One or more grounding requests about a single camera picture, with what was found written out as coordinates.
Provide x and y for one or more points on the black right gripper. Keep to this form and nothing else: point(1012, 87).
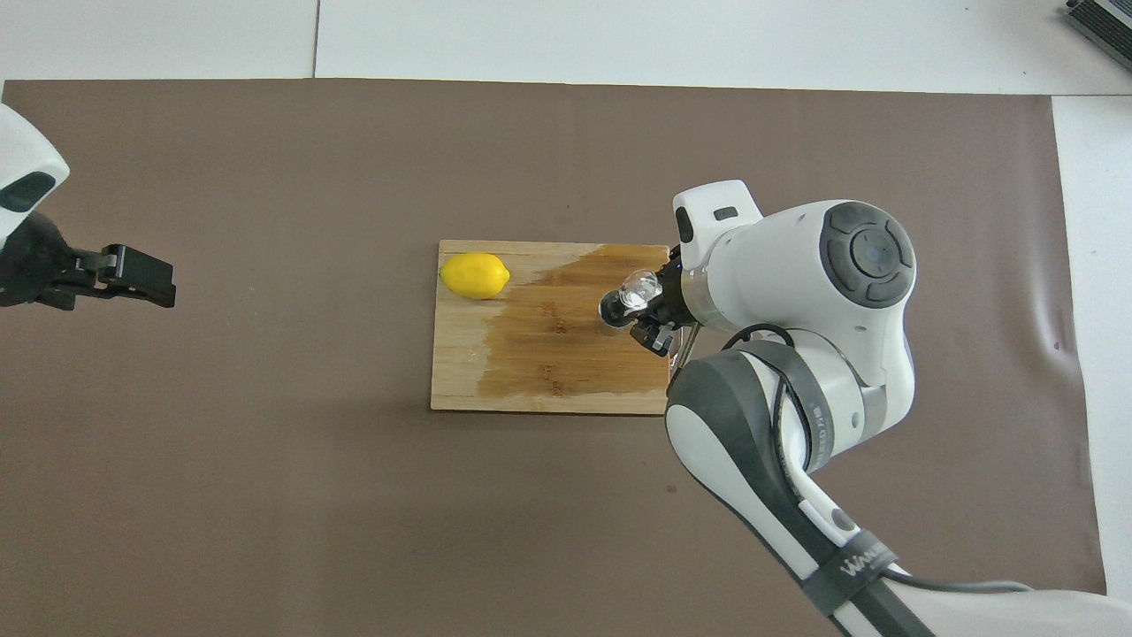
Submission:
point(676, 296)

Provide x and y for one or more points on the brown table mat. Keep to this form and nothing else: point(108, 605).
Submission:
point(354, 531)

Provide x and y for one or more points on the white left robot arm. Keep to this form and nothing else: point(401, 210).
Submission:
point(26, 150)

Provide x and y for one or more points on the grey ribbed device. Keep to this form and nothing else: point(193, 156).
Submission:
point(1101, 22)

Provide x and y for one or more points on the steel double jigger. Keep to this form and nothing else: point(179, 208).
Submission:
point(608, 310)

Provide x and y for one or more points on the small clear glass cup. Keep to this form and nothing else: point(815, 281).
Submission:
point(641, 287)

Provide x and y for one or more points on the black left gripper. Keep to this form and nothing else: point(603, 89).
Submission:
point(31, 265)

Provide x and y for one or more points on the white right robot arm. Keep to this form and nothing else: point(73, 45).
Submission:
point(796, 274)

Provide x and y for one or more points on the wooden cutting board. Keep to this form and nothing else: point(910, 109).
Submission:
point(531, 354)

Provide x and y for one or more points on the yellow lemon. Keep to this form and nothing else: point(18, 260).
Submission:
point(475, 276)

